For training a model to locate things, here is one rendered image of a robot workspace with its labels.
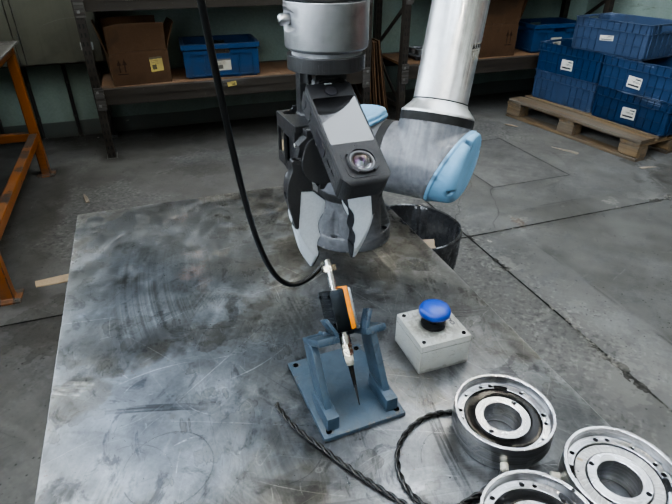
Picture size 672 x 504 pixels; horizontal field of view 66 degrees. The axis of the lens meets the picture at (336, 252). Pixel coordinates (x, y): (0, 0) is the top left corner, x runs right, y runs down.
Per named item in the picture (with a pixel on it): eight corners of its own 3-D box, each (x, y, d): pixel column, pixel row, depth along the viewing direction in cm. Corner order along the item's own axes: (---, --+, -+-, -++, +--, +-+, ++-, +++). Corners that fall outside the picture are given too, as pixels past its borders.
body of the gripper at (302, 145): (342, 156, 58) (343, 41, 52) (376, 184, 51) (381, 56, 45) (276, 165, 56) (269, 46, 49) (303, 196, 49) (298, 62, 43)
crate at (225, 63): (253, 64, 394) (250, 33, 383) (261, 75, 363) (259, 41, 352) (182, 68, 382) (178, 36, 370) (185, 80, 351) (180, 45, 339)
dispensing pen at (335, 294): (354, 411, 56) (320, 260, 57) (341, 404, 60) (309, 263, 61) (372, 405, 57) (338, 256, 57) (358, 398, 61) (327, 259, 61)
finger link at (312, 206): (299, 244, 60) (311, 168, 55) (317, 270, 55) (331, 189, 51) (273, 245, 58) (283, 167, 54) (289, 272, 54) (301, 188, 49)
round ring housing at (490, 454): (451, 392, 63) (455, 367, 61) (542, 406, 61) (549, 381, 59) (448, 466, 54) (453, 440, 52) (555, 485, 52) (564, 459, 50)
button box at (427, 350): (467, 361, 67) (472, 332, 65) (418, 374, 65) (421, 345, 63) (436, 324, 74) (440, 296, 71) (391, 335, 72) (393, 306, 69)
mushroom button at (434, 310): (453, 342, 67) (457, 311, 64) (425, 349, 66) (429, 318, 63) (437, 323, 70) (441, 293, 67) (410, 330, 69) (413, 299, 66)
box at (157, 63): (184, 81, 348) (175, 20, 329) (106, 88, 331) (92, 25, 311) (174, 69, 379) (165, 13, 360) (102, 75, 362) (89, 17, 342)
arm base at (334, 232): (299, 220, 101) (297, 173, 96) (370, 209, 105) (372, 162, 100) (324, 259, 89) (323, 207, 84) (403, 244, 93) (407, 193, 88)
